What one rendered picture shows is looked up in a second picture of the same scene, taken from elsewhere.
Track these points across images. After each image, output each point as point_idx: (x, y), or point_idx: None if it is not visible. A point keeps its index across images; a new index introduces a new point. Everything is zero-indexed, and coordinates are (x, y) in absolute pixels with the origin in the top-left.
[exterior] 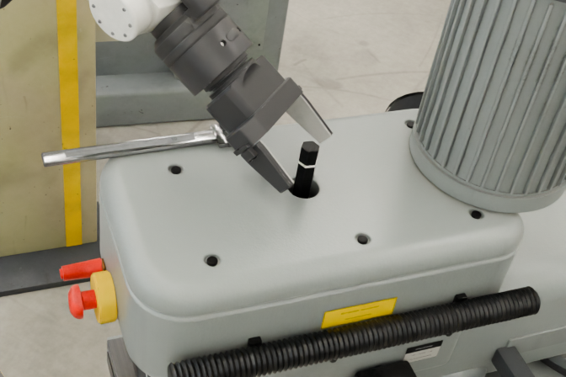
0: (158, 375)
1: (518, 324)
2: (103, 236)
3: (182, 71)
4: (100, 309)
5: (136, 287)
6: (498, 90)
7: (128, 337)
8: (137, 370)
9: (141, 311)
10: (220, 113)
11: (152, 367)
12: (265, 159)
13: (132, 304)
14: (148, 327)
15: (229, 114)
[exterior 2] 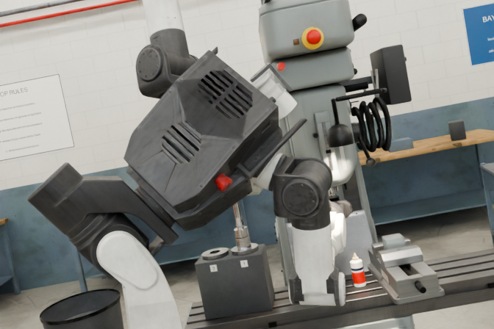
0: (352, 34)
1: None
2: (290, 26)
3: None
4: (321, 31)
5: None
6: None
7: (338, 26)
8: (217, 315)
9: (341, 1)
10: None
11: (350, 29)
12: None
13: (337, 3)
14: (345, 8)
15: None
